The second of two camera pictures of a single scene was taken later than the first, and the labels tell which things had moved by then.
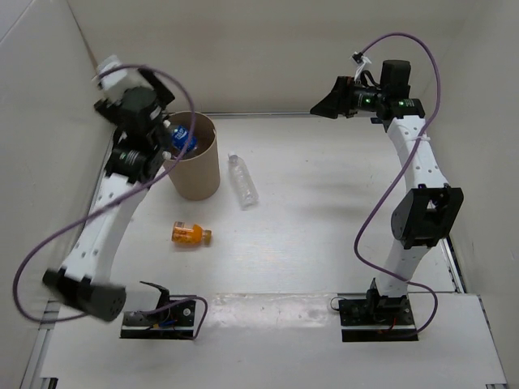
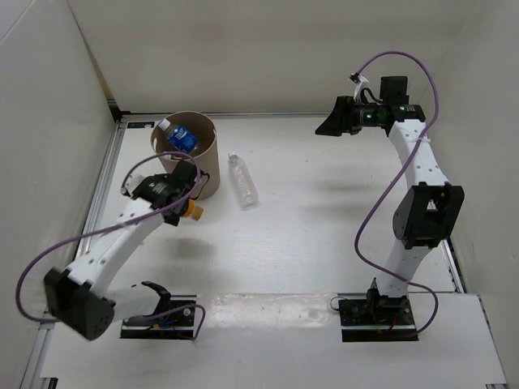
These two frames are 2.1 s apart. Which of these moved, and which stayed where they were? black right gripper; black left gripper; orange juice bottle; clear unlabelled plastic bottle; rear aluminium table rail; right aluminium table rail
Moved: black left gripper; orange juice bottle; black right gripper
Stayed: rear aluminium table rail; right aluminium table rail; clear unlabelled plastic bottle
